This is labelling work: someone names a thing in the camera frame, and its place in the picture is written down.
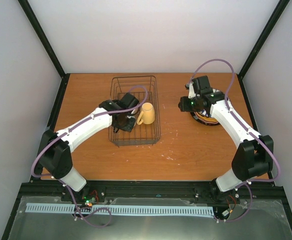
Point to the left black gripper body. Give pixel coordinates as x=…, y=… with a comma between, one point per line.
x=125, y=126

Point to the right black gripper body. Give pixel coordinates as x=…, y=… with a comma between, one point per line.
x=191, y=107

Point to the yellow scalloped plate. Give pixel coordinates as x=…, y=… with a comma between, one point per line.
x=206, y=120

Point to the white blue striped plate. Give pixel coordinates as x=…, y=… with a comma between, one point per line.
x=215, y=90

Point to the yellow ceramic mug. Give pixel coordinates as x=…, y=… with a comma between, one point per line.
x=147, y=114

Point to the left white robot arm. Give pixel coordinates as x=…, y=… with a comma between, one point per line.
x=56, y=148

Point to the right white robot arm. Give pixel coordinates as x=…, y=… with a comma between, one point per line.
x=254, y=152

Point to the black bottom plate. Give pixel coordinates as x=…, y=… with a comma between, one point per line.
x=203, y=112

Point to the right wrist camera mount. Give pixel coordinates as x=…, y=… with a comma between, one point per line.
x=192, y=87

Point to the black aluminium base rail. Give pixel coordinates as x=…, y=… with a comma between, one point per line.
x=194, y=191

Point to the light blue slotted cable duct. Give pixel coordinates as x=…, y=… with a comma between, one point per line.
x=123, y=210

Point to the right black frame post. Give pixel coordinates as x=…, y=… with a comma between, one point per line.
x=265, y=33

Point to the black frame post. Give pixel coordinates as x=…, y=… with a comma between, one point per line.
x=265, y=33
x=33, y=20

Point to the left black frame post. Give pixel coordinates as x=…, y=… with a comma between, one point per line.
x=33, y=20

